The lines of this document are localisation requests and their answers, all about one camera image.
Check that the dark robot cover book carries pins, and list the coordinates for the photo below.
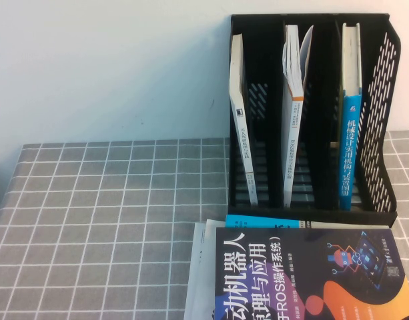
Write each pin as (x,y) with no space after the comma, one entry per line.
(291,283)

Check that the thin white spine book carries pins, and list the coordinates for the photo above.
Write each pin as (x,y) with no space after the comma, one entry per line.
(237,100)

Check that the white cover book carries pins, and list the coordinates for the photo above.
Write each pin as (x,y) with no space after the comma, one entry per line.
(199,233)
(209,253)

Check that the blue and grey cover book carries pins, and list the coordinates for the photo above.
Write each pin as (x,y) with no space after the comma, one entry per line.
(257,221)

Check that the white book with orange stripe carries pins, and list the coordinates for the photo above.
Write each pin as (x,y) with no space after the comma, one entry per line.
(291,133)

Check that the black plastic book stand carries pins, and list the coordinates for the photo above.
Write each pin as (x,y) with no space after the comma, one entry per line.
(321,100)

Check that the blue spine hardcover book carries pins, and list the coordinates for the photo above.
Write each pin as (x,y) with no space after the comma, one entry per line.
(350,133)

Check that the grey checked tablecloth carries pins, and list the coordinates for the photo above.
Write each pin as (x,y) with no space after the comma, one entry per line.
(90,200)

